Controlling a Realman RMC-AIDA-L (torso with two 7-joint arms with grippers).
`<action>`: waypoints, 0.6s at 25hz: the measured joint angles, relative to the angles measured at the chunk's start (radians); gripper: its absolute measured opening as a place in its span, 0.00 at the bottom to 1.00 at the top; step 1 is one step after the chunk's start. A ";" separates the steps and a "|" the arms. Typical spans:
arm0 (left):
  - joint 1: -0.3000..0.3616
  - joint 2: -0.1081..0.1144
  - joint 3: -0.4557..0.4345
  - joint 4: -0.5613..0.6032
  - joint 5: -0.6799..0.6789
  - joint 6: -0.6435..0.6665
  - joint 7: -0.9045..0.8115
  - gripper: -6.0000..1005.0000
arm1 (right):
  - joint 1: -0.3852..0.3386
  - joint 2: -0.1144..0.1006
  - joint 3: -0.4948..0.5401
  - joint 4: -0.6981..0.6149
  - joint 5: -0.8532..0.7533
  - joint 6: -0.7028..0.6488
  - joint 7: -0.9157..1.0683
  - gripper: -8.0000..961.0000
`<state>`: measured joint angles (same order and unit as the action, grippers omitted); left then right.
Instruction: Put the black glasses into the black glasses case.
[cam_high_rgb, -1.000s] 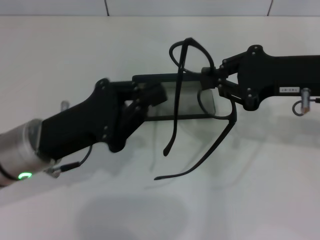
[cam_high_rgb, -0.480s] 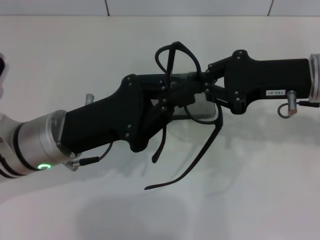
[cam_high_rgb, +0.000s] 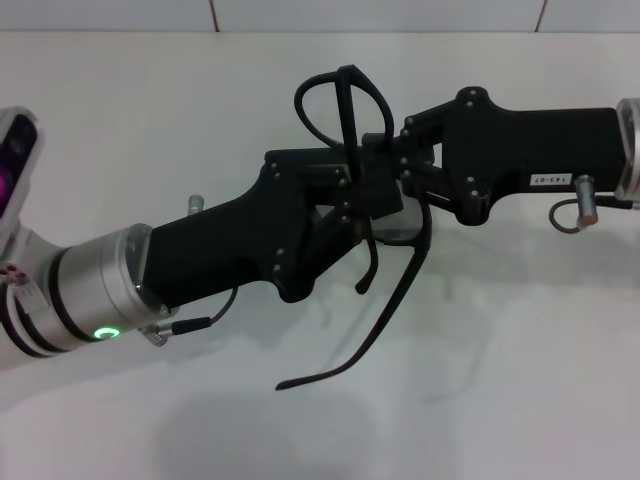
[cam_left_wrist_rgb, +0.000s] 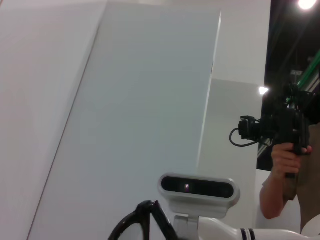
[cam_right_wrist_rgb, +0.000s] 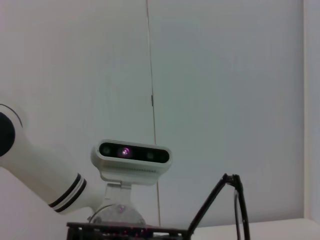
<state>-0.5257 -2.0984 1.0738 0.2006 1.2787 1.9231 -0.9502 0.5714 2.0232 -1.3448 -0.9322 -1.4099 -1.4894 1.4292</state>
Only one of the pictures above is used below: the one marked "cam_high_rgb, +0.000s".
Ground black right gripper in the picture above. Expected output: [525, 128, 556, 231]
[348, 87, 629, 226]

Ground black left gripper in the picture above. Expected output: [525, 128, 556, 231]
[139, 148, 362, 305]

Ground black glasses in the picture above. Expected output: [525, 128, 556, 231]
[275, 64, 434, 392]

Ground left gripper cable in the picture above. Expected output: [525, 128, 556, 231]
[143, 286, 239, 347]

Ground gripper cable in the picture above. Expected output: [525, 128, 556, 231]
[143, 286, 239, 347]
[548, 174, 640, 234]

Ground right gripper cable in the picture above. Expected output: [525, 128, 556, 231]
[548, 174, 640, 234]

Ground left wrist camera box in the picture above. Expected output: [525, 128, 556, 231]
[0, 105, 46, 251]

